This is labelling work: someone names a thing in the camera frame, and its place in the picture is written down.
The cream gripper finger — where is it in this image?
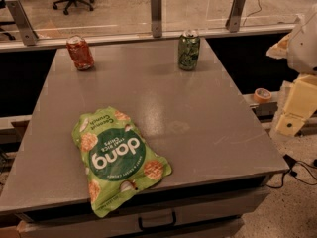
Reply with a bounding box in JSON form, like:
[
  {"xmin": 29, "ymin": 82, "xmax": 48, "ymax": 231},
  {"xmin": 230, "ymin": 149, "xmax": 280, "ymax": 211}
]
[
  {"xmin": 266, "ymin": 34, "xmax": 290, "ymax": 60},
  {"xmin": 276, "ymin": 74, "xmax": 317, "ymax": 136}
]

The green rice chip bag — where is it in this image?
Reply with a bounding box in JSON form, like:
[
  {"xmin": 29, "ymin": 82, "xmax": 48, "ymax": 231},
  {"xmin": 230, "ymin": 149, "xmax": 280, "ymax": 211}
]
[{"xmin": 72, "ymin": 107, "xmax": 172, "ymax": 218}]

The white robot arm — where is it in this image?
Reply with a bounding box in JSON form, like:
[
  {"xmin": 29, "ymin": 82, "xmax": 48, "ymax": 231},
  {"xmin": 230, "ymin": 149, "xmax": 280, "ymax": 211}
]
[{"xmin": 266, "ymin": 4, "xmax": 317, "ymax": 136}]

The green soda can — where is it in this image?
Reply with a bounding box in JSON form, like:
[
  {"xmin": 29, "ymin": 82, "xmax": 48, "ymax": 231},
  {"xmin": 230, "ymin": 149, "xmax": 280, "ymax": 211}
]
[{"xmin": 178, "ymin": 30, "xmax": 200, "ymax": 71}]

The orange soda can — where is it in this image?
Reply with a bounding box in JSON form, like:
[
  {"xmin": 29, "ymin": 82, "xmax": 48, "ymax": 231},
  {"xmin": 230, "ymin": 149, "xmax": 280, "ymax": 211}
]
[{"xmin": 66, "ymin": 35, "xmax": 94, "ymax": 70}]

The orange tape roll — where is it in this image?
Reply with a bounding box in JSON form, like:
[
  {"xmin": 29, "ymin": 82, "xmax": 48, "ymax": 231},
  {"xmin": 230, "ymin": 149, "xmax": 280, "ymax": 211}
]
[{"xmin": 254, "ymin": 88, "xmax": 271, "ymax": 103}]

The grey drawer front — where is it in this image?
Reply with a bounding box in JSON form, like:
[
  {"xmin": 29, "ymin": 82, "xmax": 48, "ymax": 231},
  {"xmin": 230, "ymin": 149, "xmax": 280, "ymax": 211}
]
[{"xmin": 17, "ymin": 186, "xmax": 269, "ymax": 238}]

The glass barrier panel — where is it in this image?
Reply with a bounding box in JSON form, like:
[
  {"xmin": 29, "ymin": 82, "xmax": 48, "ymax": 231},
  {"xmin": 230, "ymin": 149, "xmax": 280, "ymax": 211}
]
[{"xmin": 0, "ymin": 0, "xmax": 317, "ymax": 43}]

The right metal bracket post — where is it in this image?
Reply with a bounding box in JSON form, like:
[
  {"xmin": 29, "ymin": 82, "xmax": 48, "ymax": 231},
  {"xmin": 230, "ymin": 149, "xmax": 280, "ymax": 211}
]
[{"xmin": 226, "ymin": 0, "xmax": 246, "ymax": 33}]

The metal bracket post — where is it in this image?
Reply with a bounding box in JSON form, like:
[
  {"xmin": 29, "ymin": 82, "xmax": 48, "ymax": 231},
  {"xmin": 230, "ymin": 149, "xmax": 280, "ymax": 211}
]
[
  {"xmin": 226, "ymin": 0, "xmax": 246, "ymax": 33},
  {"xmin": 151, "ymin": 0, "xmax": 162, "ymax": 38},
  {"xmin": 5, "ymin": 0, "xmax": 39, "ymax": 46}
]

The black floor cable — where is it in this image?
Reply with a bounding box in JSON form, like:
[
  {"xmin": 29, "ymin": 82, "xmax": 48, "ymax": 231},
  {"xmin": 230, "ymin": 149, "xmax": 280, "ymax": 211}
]
[{"xmin": 265, "ymin": 154, "xmax": 317, "ymax": 189}]

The middle metal bracket post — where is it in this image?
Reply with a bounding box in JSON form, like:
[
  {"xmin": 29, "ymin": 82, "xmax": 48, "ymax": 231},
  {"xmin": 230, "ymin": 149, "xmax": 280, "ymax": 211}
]
[{"xmin": 151, "ymin": 0, "xmax": 162, "ymax": 38}]

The black drawer handle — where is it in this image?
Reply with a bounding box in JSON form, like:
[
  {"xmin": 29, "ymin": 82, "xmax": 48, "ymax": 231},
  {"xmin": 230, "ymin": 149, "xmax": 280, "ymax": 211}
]
[{"xmin": 138, "ymin": 211, "xmax": 177, "ymax": 232}]

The left metal bracket post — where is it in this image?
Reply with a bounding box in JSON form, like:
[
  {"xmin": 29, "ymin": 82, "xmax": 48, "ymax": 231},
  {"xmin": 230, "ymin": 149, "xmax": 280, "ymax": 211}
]
[{"xmin": 5, "ymin": 0, "xmax": 39, "ymax": 46}]

